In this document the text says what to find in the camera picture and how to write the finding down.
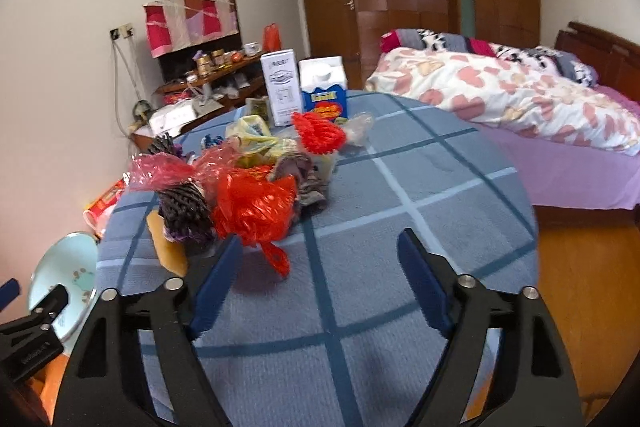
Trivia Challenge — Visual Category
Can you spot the yellow foam piece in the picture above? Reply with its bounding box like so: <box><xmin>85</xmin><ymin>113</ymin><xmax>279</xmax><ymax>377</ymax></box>
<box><xmin>146</xmin><ymin>210</ymin><xmax>189</xmax><ymax>277</ymax></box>

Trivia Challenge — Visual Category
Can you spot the pink plastic bag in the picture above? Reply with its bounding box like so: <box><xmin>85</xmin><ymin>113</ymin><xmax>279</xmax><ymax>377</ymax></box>
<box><xmin>126</xmin><ymin>142</ymin><xmax>241</xmax><ymax>204</ymax></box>

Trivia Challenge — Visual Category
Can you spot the purple snack wrapper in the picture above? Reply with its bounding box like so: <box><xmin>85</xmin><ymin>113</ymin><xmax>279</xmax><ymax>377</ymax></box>
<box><xmin>156</xmin><ymin>183</ymin><xmax>215</xmax><ymax>247</ymax></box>

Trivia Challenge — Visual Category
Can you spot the red plastic bag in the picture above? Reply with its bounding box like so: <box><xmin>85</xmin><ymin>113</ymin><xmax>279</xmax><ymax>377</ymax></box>
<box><xmin>212</xmin><ymin>169</ymin><xmax>297</xmax><ymax>277</ymax></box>

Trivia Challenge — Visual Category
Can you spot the yellow plastic bag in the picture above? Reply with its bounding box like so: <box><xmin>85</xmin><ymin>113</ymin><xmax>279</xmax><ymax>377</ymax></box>
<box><xmin>224</xmin><ymin>115</ymin><xmax>299</xmax><ymax>168</ymax></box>

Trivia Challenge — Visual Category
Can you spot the clear bag red print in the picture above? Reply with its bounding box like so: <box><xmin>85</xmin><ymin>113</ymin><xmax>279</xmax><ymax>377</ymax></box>
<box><xmin>337</xmin><ymin>112</ymin><xmax>375</xmax><ymax>147</ymax></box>

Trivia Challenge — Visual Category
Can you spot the light blue enamel basin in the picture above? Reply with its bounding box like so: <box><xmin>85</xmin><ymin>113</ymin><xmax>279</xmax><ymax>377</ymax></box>
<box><xmin>27</xmin><ymin>232</ymin><xmax>98</xmax><ymax>355</ymax></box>

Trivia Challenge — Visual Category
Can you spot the red orange cardboard box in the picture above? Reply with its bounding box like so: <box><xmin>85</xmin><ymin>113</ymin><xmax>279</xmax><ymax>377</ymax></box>
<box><xmin>82</xmin><ymin>178</ymin><xmax>126</xmax><ymax>239</ymax></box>

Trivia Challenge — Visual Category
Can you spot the blue checked table cloth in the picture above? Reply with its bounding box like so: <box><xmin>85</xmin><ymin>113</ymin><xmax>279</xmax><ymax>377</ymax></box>
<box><xmin>94</xmin><ymin>89</ymin><xmax>540</xmax><ymax>427</ymax></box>

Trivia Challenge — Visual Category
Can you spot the purple bed sheet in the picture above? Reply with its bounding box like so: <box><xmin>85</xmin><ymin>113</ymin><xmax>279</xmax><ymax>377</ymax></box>
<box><xmin>474</xmin><ymin>83</ymin><xmax>640</xmax><ymax>212</ymax></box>

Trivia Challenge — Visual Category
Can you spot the white box on cabinet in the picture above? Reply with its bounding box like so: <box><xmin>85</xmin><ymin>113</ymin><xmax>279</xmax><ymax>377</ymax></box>
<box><xmin>149</xmin><ymin>100</ymin><xmax>198</xmax><ymax>138</ymax></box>

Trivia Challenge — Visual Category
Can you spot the wooden tv cabinet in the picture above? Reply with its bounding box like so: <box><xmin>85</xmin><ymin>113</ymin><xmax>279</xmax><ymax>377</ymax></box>
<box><xmin>129</xmin><ymin>54</ymin><xmax>266</xmax><ymax>150</ymax></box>

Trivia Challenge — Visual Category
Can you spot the grey crumpled wrapper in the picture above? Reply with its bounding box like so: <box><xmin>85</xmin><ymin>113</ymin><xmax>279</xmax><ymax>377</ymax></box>
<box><xmin>268</xmin><ymin>152</ymin><xmax>329</xmax><ymax>215</ymax></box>

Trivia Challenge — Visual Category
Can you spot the heart pattern duvet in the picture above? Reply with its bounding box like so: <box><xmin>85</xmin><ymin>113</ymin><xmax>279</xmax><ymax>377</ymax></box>
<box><xmin>366</xmin><ymin>48</ymin><xmax>639</xmax><ymax>156</ymax></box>

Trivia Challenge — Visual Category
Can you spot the dark green small packet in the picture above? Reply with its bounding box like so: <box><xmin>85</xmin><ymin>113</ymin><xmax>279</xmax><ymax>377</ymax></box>
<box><xmin>245</xmin><ymin>96</ymin><xmax>272</xmax><ymax>127</ymax></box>

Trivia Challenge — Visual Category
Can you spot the cloth covered television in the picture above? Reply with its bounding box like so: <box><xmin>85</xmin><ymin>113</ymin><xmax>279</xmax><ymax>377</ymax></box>
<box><xmin>143</xmin><ymin>0</ymin><xmax>242</xmax><ymax>83</ymax></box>

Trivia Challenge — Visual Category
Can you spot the cow pattern pillow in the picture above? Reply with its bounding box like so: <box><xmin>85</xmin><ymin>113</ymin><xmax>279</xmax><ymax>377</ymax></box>
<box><xmin>380</xmin><ymin>28</ymin><xmax>599</xmax><ymax>88</ymax></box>

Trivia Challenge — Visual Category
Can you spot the wooden headboard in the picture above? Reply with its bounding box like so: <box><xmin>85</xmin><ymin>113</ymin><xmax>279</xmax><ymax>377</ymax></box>
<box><xmin>554</xmin><ymin>22</ymin><xmax>640</xmax><ymax>102</ymax></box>

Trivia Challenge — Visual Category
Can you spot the white mug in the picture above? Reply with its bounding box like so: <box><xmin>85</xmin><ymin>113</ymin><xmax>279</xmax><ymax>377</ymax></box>
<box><xmin>243</xmin><ymin>42</ymin><xmax>262</xmax><ymax>57</ymax></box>

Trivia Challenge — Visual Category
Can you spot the white tall milk carton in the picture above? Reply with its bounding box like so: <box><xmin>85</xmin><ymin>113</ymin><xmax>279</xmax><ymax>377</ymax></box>
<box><xmin>260</xmin><ymin>49</ymin><xmax>303</xmax><ymax>127</ymax></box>

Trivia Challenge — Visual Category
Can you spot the orange hanging bag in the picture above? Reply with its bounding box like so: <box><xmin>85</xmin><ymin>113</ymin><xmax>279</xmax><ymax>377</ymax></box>
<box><xmin>262</xmin><ymin>23</ymin><xmax>282</xmax><ymax>53</ymax></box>

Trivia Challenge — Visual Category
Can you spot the blue white gable carton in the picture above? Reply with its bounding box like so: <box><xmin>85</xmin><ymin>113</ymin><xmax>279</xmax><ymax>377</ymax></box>
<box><xmin>298</xmin><ymin>56</ymin><xmax>348</xmax><ymax>121</ymax></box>

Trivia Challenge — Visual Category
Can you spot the wall power socket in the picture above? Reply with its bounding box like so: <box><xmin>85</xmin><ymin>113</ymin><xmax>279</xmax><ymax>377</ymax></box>
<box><xmin>110</xmin><ymin>23</ymin><xmax>134</xmax><ymax>41</ymax></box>

